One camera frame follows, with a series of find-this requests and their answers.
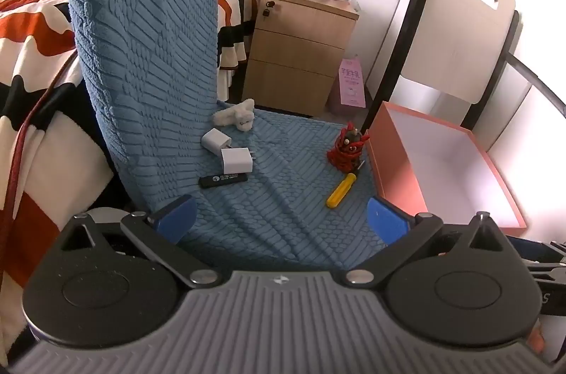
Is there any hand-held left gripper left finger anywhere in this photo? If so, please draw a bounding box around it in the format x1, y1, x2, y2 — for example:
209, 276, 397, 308
59, 195, 222, 289

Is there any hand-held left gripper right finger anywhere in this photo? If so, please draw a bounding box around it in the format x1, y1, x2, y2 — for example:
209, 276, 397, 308
345, 197, 510, 290

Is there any yellow screwdriver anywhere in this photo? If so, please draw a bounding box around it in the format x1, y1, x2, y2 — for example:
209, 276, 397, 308
326, 161, 365, 209

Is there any black usb stick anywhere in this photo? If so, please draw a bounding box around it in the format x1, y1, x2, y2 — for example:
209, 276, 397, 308
198, 173, 249, 190

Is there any white charger plug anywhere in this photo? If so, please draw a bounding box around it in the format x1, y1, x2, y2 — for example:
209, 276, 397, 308
201, 128, 233, 156
220, 147, 257, 176

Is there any red figurine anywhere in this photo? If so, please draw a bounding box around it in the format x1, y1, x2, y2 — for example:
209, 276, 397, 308
327, 121, 370, 173

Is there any white plush toy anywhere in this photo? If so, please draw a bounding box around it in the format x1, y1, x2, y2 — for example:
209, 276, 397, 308
213, 100, 256, 132

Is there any pink paper bag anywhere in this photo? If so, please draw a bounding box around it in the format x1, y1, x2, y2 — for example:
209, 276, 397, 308
327, 54, 368, 109

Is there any wooden nightstand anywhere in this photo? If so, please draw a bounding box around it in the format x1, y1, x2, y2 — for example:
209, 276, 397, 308
242, 0, 360, 119

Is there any blue textured cloth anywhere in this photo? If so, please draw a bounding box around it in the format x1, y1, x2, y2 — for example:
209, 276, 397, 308
64, 0, 426, 271

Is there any white folding chair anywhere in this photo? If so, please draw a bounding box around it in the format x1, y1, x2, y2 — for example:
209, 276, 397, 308
360, 0, 566, 145

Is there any striped bed blanket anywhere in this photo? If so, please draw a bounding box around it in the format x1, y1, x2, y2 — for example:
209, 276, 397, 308
0, 0, 259, 313

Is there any red cable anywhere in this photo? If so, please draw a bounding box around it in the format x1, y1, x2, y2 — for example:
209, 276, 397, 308
0, 47, 80, 251

